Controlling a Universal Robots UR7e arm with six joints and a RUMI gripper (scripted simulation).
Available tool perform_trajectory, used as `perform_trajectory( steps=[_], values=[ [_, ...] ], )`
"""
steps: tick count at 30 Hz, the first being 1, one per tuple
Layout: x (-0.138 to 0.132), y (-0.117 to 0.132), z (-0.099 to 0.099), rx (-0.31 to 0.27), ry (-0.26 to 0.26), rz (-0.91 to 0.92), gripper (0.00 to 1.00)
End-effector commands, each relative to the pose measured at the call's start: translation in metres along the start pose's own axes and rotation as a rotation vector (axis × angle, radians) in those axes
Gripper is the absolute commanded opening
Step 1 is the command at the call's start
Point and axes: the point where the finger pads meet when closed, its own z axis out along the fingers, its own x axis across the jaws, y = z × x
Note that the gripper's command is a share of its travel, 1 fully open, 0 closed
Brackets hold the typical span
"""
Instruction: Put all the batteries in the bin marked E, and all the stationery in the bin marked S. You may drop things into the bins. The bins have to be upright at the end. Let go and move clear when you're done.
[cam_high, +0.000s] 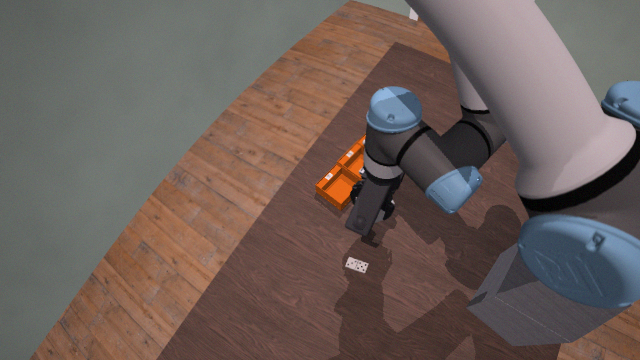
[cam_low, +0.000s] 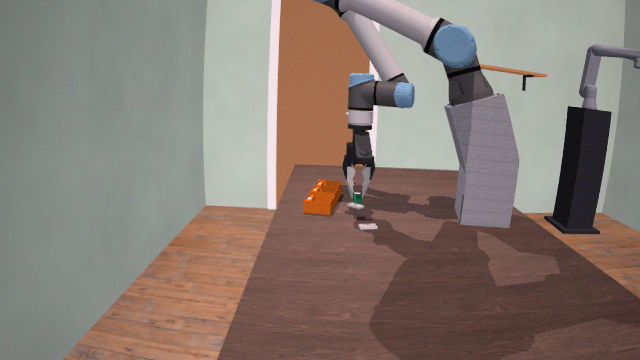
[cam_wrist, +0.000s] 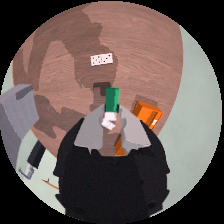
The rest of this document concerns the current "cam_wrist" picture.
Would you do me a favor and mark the white domino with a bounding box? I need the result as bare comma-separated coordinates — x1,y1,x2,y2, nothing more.
102,117,115,130
91,53,113,66

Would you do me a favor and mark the orange rack of bins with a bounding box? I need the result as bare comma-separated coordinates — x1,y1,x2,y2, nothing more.
115,101,163,155

